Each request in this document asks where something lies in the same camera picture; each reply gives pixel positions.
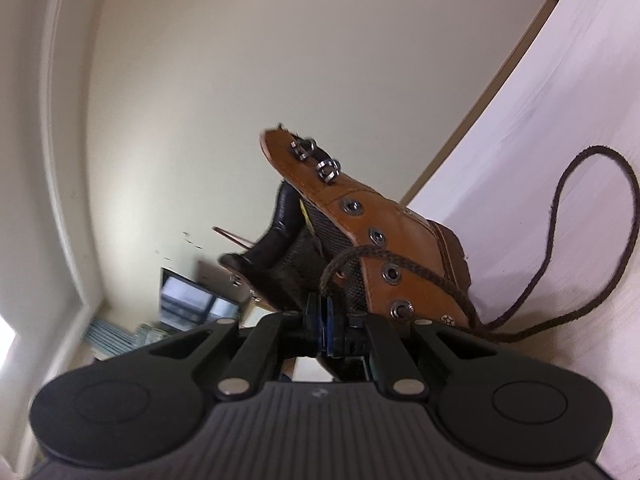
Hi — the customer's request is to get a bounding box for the flat screen television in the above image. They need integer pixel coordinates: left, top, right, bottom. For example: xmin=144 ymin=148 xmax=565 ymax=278
xmin=159 ymin=266 xmax=242 ymax=332

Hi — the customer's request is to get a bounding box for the wooden stick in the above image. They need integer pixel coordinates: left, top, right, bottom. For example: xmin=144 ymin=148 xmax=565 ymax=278
xmin=212 ymin=226 xmax=253 ymax=252

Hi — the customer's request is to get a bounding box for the dark brown shoelace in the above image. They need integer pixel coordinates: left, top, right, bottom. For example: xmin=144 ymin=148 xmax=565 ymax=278
xmin=319 ymin=145 xmax=640 ymax=346

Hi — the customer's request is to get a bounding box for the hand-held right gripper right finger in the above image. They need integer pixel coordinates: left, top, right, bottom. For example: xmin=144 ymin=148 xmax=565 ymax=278
xmin=327 ymin=294 xmax=493 ymax=402

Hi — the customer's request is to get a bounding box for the brown leather boot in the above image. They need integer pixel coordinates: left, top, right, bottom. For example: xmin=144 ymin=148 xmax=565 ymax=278
xmin=217 ymin=125 xmax=483 ymax=332

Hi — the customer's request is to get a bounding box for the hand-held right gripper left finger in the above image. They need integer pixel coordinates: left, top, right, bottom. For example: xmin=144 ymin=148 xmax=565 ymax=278
xmin=147 ymin=294 xmax=325 ymax=402

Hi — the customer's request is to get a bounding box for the teal fabric covered appliance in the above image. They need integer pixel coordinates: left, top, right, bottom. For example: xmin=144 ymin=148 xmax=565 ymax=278
xmin=84 ymin=319 xmax=173 ymax=358

